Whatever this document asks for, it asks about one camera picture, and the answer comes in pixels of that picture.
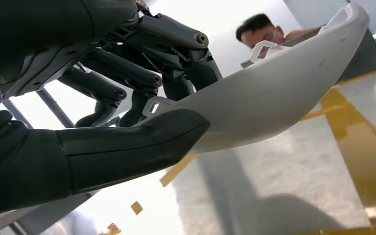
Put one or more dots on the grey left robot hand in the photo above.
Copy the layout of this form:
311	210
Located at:
45	39

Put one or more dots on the person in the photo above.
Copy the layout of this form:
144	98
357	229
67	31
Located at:
256	24

